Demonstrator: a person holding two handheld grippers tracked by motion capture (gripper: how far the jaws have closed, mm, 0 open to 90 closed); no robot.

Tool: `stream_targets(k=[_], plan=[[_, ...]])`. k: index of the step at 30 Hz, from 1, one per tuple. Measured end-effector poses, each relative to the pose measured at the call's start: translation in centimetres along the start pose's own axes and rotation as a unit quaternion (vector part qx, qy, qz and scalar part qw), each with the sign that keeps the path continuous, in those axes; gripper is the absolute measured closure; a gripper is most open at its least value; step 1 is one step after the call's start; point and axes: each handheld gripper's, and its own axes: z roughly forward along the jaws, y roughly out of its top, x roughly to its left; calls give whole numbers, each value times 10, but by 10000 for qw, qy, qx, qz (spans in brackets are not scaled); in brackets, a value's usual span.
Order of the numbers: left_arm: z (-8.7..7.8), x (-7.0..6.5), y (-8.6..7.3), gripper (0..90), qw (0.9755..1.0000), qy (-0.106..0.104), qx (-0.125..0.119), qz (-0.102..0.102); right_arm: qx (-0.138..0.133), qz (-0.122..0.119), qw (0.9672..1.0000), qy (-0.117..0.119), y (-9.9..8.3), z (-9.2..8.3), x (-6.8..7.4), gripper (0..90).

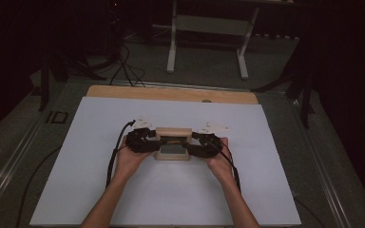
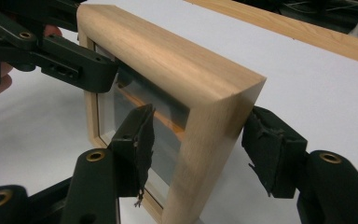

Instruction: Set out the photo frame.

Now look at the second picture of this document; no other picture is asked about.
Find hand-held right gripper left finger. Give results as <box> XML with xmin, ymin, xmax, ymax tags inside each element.
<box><xmin>107</xmin><ymin>104</ymin><xmax>156</xmax><ymax>208</ymax></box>

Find wooden table edge strip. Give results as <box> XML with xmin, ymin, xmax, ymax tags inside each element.
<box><xmin>184</xmin><ymin>0</ymin><xmax>358</xmax><ymax>68</ymax></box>

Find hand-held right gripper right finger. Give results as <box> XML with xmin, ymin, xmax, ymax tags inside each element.
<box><xmin>241</xmin><ymin>105</ymin><xmax>308</xmax><ymax>199</ymax></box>

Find wooden photo frame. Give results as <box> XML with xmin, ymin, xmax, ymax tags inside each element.
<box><xmin>76</xmin><ymin>3</ymin><xmax>267</xmax><ymax>224</ymax></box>

